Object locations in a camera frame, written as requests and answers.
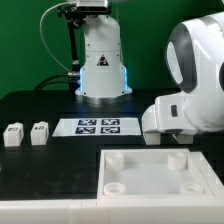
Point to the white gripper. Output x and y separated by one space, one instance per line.
166 115

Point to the white square table top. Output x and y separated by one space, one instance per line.
148 173

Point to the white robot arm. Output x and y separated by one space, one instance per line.
195 59

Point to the white L-shaped obstacle fence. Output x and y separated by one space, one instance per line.
156 210

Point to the white sheet with markers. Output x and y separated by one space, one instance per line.
97 127

